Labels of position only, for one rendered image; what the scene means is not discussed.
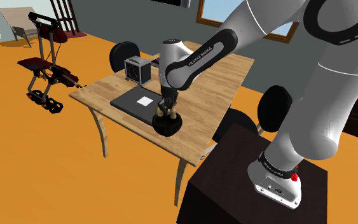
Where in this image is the black and red exercise machine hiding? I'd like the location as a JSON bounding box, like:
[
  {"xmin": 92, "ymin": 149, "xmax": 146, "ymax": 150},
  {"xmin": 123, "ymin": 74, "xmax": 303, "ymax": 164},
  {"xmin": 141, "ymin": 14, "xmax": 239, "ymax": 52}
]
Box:
[{"xmin": 17, "ymin": 11, "xmax": 86, "ymax": 115}]

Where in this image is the wooden table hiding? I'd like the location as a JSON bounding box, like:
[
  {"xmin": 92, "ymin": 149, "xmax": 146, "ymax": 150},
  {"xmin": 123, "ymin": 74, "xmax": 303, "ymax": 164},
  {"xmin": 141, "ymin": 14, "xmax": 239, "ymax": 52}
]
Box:
[{"xmin": 69, "ymin": 40, "xmax": 256, "ymax": 207}]

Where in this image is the grey cube clock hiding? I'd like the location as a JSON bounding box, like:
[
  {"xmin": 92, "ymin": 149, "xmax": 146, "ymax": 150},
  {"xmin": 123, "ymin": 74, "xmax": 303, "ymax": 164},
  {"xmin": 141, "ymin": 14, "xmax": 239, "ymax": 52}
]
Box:
[{"xmin": 124, "ymin": 55, "xmax": 153, "ymax": 87}]

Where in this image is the black round-backed chair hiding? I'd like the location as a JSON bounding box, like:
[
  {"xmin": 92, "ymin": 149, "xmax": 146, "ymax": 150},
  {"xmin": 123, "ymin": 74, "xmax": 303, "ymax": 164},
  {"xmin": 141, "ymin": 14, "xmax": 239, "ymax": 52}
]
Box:
[
  {"xmin": 109, "ymin": 41, "xmax": 141, "ymax": 74},
  {"xmin": 212, "ymin": 85, "xmax": 294, "ymax": 144}
]

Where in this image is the dark robot stand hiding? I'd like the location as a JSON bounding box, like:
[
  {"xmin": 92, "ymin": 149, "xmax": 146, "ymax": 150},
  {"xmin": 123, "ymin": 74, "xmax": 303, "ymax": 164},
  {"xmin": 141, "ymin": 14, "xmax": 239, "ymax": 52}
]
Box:
[{"xmin": 176, "ymin": 122, "xmax": 329, "ymax": 224}]

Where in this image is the dark wooden ladder shelf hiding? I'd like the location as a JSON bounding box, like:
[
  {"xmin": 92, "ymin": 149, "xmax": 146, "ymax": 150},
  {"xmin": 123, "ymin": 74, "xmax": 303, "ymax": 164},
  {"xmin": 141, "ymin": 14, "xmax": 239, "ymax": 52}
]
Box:
[{"xmin": 49, "ymin": 0, "xmax": 81, "ymax": 36}]

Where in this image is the wooden framed window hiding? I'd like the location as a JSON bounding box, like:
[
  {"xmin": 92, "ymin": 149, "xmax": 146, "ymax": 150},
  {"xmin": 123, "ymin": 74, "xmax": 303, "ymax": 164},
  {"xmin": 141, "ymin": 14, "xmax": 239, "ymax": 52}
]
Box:
[{"xmin": 196, "ymin": 0, "xmax": 300, "ymax": 45}]

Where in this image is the black round bowl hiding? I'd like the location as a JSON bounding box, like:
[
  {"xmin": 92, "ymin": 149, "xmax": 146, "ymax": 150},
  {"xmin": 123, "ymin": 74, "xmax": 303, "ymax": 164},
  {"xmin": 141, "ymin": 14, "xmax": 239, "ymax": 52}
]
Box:
[{"xmin": 152, "ymin": 104, "xmax": 184, "ymax": 137}]

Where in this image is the beige lounge chair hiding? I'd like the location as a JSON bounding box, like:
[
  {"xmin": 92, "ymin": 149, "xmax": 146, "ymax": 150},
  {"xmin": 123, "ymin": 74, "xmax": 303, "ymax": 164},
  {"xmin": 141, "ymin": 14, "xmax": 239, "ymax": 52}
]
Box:
[{"xmin": 0, "ymin": 6, "xmax": 41, "ymax": 48}]

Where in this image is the black wall television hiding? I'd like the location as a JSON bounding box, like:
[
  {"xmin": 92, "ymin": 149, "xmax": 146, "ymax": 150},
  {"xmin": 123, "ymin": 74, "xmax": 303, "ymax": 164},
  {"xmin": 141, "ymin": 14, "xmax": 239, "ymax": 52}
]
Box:
[{"xmin": 149, "ymin": 0, "xmax": 192, "ymax": 8}]

